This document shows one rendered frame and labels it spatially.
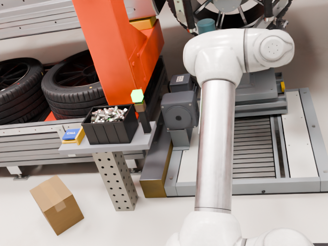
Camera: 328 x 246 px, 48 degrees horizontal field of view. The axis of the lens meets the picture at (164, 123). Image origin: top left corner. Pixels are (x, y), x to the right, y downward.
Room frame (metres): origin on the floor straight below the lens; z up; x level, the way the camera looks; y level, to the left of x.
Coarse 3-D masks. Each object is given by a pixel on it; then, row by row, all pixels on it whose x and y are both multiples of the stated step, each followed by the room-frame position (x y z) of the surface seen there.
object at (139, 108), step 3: (144, 102) 1.37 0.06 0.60; (135, 105) 1.35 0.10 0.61; (138, 105) 1.35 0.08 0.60; (141, 105) 1.34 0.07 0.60; (144, 105) 1.36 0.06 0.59; (135, 108) 1.35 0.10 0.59; (138, 108) 1.35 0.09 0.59; (141, 108) 1.35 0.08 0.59; (144, 108) 1.35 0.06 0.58; (138, 111) 1.35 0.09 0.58; (141, 111) 1.35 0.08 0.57
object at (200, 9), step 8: (192, 0) 2.07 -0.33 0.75; (208, 0) 1.92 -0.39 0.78; (256, 0) 1.84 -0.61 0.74; (272, 0) 1.80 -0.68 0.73; (192, 8) 1.98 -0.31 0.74; (200, 8) 1.93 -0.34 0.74; (240, 8) 1.87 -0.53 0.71; (256, 8) 1.98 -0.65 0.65; (200, 16) 1.97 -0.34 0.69; (208, 16) 2.03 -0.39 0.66; (216, 16) 2.06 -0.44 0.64; (224, 16) 1.90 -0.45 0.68; (232, 16) 2.05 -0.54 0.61; (240, 16) 2.01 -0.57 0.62; (248, 16) 1.95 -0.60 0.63; (256, 16) 1.87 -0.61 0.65; (216, 24) 1.91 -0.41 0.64; (224, 24) 1.94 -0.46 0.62; (232, 24) 1.93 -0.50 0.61; (240, 24) 1.89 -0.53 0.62; (248, 24) 1.84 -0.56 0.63
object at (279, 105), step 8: (280, 72) 2.06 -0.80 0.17; (280, 80) 1.97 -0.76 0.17; (280, 88) 1.91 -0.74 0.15; (280, 96) 1.80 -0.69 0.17; (240, 104) 1.85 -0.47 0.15; (248, 104) 1.83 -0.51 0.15; (256, 104) 1.78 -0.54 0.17; (264, 104) 1.76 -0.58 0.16; (272, 104) 1.75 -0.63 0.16; (280, 104) 1.73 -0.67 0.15; (240, 112) 1.81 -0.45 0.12; (248, 112) 1.79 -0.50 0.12; (256, 112) 1.78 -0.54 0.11; (264, 112) 1.76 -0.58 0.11; (272, 112) 1.75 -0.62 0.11; (280, 112) 1.74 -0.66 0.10
